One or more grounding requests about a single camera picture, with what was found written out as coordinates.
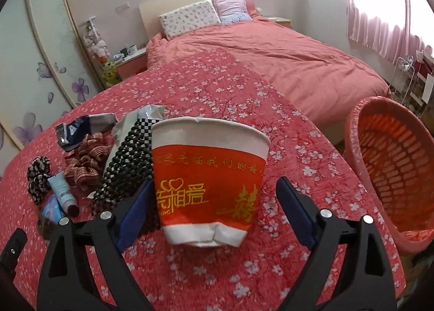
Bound pink window curtain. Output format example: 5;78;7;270
348;0;433;63

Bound pink striped pillow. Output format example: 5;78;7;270
213;0;252;25

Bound light blue cream tube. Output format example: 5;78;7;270
48;172;79;218

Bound white wire rack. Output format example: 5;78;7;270
389;55;415;104

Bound plush toy stack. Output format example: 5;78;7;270
81;16;122;88

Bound floral sliding wardrobe door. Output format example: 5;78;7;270
1;0;103;170

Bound red white paper cup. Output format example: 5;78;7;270
152;117;271;248

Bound red floral bedspread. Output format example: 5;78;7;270
0;46;407;311

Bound black daisy scrunchie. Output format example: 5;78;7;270
27;156;51;206

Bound white floral pillow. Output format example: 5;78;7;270
159;0;221;40

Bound salmon pink duvet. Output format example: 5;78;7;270
146;18;390;128

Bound pink bedside table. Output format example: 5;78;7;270
116;48;148;80

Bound far bedside table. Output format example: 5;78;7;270
266;16;291;29

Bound blue tissue pack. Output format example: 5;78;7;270
42;194;65;224

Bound brown plaid scrunchie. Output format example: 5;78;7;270
63;132;113;191

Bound white mug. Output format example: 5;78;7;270
128;45;138;55

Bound red plastic laundry basket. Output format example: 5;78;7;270
344;96;433;255

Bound cluttered desk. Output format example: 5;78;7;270
410;51;433;118

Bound grey foil snack wrapper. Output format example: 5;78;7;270
55;113;117;152

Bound beige wooden headboard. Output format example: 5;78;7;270
138;0;256;41

